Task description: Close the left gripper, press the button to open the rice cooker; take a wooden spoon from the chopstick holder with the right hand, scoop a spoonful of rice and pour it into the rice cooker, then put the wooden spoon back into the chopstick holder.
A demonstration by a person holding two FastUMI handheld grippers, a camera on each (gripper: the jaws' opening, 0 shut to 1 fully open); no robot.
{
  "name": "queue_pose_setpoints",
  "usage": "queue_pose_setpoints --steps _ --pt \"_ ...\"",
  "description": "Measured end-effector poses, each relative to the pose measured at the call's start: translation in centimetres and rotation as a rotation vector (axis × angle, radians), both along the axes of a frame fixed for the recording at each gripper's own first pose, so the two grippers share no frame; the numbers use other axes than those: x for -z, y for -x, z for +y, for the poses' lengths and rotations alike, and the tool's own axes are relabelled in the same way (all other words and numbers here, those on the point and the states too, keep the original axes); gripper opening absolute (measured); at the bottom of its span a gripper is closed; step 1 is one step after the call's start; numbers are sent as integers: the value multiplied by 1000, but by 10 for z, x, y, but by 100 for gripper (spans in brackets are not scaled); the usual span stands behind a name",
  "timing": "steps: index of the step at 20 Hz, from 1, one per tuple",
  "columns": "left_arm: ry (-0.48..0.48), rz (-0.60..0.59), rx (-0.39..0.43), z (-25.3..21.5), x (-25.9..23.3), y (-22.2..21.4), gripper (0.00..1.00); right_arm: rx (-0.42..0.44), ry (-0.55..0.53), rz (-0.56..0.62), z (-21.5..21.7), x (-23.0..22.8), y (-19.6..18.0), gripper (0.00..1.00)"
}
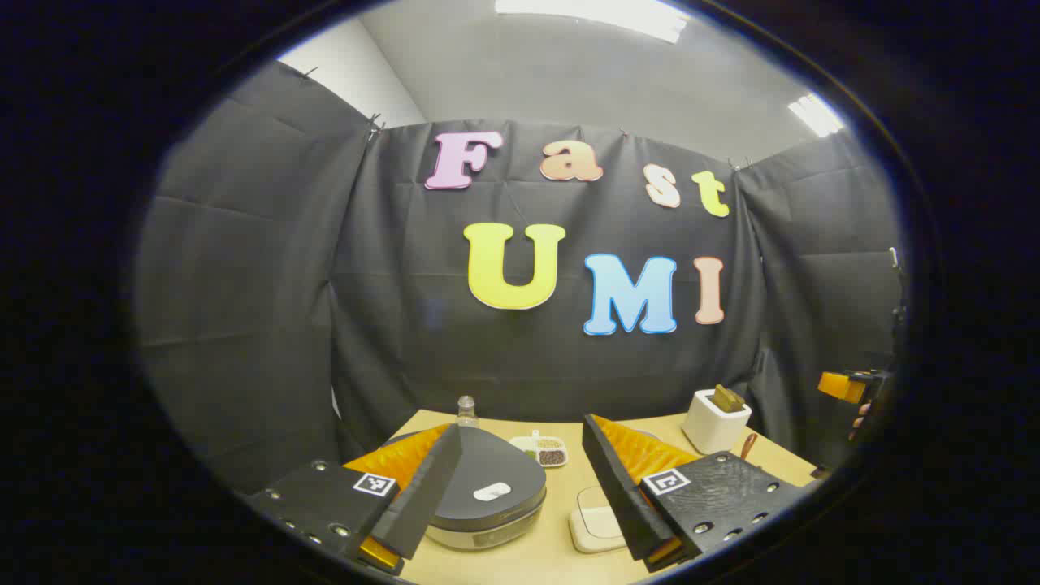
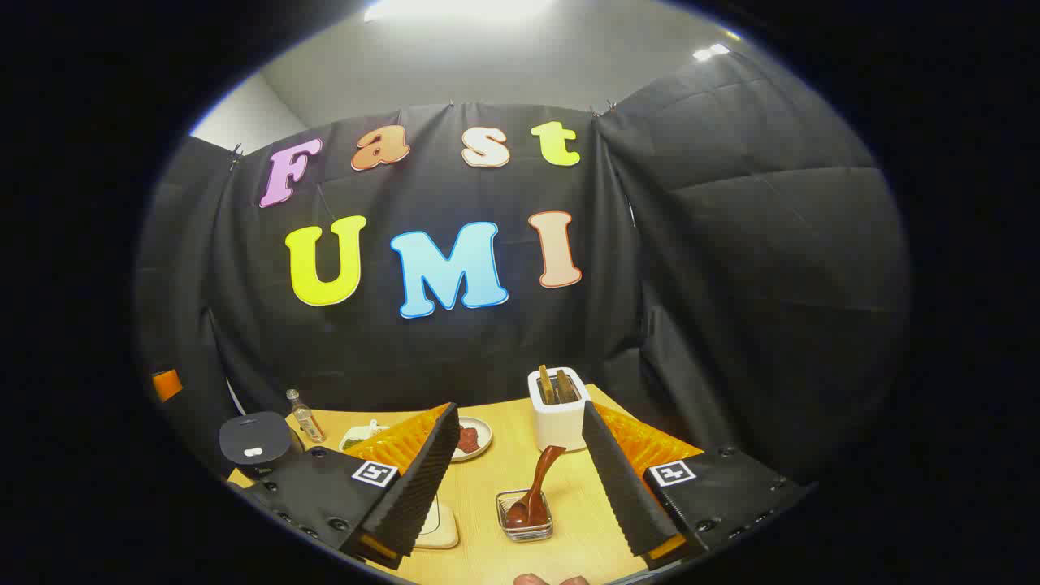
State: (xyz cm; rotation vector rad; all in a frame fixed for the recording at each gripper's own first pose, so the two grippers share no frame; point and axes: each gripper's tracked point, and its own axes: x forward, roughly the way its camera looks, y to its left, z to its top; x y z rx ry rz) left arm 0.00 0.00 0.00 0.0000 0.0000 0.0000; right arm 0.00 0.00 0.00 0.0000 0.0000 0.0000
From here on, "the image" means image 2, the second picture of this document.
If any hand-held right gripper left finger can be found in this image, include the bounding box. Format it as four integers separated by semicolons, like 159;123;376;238
240;402;462;570

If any divided white bean dish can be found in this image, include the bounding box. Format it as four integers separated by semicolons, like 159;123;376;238
339;419;391;453

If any long ceiling light panel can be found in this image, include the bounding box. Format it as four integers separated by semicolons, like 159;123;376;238
364;0;555;23

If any brown wooden spoon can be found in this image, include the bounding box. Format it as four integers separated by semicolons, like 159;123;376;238
505;445;567;529

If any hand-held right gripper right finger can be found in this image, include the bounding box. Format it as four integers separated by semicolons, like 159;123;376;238
581;400;813;571

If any white toaster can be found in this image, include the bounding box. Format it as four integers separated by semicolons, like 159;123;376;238
527;366;592;453

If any round white plate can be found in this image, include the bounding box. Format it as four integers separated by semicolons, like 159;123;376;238
451;416;493;462

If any black and white rice cooker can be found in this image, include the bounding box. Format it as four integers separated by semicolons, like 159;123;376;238
218;411;308;482

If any black backdrop cloth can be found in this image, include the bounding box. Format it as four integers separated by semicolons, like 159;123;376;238
134;50;911;488

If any square metal chopstick holder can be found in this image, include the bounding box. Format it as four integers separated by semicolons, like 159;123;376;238
496;488;555;543

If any small clear bottle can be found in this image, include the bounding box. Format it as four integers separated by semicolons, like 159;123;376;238
286;388;326;444

